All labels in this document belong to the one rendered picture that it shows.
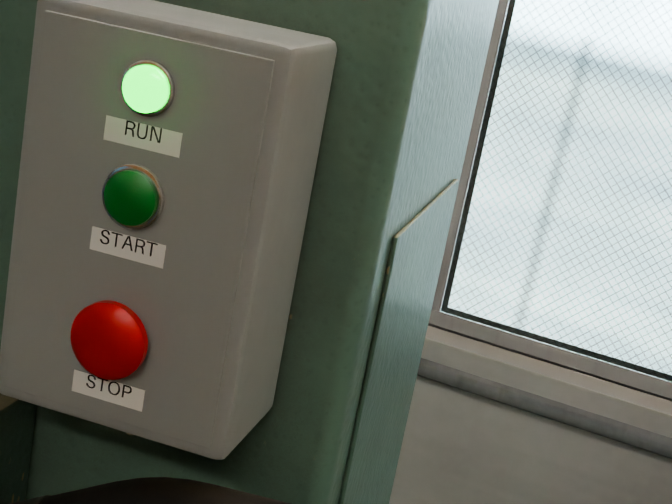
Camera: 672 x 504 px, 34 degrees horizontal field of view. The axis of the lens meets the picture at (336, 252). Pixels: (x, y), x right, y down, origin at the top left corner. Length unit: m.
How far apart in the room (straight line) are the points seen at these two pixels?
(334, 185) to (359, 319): 0.06
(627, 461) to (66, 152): 1.64
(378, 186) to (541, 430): 1.57
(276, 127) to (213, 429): 0.12
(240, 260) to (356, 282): 0.07
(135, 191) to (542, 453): 1.65
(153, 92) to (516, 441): 1.66
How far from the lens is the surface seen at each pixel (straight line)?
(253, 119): 0.39
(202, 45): 0.39
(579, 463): 2.00
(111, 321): 0.42
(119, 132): 0.41
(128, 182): 0.40
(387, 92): 0.44
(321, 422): 0.48
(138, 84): 0.40
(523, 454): 2.02
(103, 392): 0.44
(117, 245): 0.42
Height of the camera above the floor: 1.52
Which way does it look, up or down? 16 degrees down
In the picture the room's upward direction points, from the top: 11 degrees clockwise
